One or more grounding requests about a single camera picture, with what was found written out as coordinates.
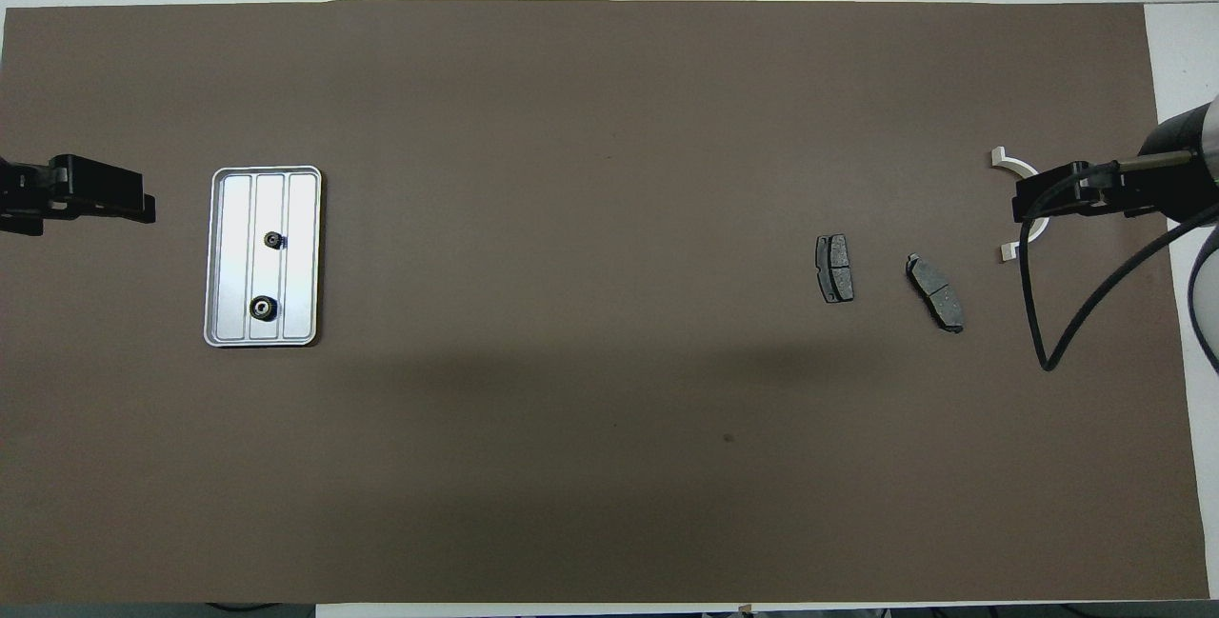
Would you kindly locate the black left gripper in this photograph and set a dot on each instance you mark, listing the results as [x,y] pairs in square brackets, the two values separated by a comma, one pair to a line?
[29,199]

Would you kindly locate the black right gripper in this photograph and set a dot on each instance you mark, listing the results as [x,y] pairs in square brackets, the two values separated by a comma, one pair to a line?
[1114,191]

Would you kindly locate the small black bearing gear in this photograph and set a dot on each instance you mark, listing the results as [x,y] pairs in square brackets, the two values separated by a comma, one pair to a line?
[273,240]

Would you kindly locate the large black bearing gear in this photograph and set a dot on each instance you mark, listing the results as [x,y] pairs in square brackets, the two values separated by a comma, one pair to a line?
[263,309]

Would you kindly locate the silver metal tray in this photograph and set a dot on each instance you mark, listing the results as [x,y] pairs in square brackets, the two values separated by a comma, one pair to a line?
[229,256]

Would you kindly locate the long dark grey brake pad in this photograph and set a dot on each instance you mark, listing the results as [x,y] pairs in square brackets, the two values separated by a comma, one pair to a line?
[938,294]

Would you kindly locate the short dark grey brake pad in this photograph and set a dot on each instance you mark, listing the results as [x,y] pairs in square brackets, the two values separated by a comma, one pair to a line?
[836,268]

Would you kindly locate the brown table mat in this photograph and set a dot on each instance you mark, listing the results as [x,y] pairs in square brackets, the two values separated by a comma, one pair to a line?
[609,218]

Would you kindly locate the white curved plastic bracket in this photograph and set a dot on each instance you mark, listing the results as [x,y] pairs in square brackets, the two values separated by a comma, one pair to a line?
[1008,159]

